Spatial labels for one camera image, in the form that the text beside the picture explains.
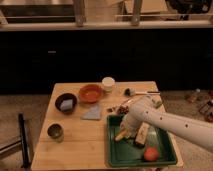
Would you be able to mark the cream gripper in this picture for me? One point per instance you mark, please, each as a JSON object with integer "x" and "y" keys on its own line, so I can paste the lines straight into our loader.
{"x": 130, "y": 125}

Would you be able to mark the yellow banana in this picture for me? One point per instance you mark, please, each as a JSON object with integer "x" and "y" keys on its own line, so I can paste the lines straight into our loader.
{"x": 120, "y": 136}

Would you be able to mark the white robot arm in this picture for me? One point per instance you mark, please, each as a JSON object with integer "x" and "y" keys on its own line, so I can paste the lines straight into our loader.
{"x": 142, "y": 110}

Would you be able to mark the tan sponge block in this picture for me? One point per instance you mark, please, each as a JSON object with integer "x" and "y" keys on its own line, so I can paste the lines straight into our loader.
{"x": 141, "y": 136}

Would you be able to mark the green plastic tray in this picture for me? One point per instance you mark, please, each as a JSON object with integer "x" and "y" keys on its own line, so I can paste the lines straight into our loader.
{"x": 125, "y": 153}

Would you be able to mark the green chili pepper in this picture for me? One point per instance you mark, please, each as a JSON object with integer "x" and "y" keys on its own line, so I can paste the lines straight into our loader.
{"x": 157, "y": 103}

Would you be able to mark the grey folded cloth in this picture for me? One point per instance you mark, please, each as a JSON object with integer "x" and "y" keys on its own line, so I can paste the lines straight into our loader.
{"x": 94, "y": 113}

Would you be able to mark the red tomato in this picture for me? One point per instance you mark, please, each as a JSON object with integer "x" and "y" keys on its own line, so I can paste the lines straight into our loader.
{"x": 151, "y": 154}

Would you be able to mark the white cup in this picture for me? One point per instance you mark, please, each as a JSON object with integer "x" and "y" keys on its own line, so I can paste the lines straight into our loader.
{"x": 108, "y": 84}

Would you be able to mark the orange bowl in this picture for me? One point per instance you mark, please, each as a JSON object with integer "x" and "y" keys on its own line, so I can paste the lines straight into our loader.
{"x": 90, "y": 93}

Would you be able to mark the grey blue sponge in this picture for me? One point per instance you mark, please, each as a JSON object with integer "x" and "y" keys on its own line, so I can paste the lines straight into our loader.
{"x": 66, "y": 105}

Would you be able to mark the dark brown bowl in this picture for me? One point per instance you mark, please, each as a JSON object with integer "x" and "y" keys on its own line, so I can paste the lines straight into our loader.
{"x": 63, "y": 97}

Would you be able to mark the dark metal cup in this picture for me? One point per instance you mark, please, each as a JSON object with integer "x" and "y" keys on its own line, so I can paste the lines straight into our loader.
{"x": 55, "y": 132}

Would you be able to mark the black metal stand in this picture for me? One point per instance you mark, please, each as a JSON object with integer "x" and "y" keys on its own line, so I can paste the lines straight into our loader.
{"x": 17, "y": 143}

